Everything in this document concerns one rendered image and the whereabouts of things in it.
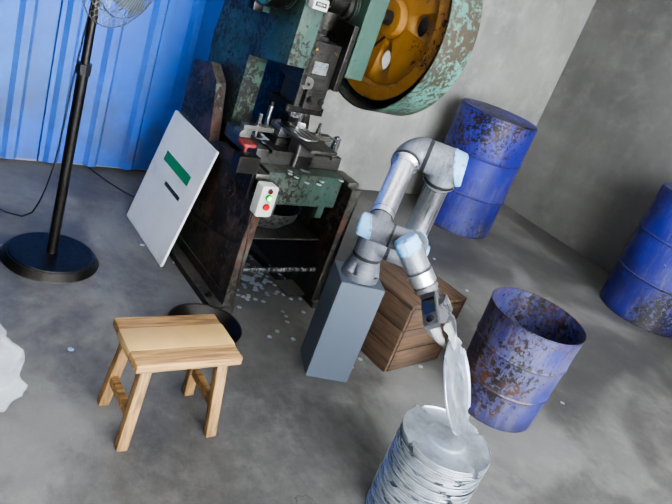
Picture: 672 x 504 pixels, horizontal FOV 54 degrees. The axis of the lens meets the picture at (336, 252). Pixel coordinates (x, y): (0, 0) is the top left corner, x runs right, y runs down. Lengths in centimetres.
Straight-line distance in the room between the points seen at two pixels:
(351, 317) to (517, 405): 80
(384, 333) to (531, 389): 64
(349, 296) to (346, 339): 20
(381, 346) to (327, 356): 33
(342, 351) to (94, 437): 100
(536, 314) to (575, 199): 282
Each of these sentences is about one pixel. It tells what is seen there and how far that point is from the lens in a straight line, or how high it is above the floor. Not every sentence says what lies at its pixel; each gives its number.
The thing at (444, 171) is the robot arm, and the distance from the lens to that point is 222.
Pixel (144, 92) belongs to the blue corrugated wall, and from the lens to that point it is 388.
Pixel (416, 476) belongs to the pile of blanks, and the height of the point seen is 26.
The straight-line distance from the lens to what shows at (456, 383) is 200.
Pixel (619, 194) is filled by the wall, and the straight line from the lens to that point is 564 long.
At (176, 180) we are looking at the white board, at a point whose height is 35.
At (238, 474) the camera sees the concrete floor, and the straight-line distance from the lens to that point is 220.
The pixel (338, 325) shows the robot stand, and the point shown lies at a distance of 258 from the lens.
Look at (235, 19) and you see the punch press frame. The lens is 313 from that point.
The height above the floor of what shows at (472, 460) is 33.
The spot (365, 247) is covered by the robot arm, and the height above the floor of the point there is 59.
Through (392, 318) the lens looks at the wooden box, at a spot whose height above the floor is 24.
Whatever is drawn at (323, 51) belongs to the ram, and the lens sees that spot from 284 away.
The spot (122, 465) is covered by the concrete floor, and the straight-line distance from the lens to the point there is 214.
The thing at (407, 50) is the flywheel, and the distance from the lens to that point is 301.
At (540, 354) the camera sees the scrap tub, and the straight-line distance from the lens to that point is 274.
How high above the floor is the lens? 152
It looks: 23 degrees down
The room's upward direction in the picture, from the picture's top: 21 degrees clockwise
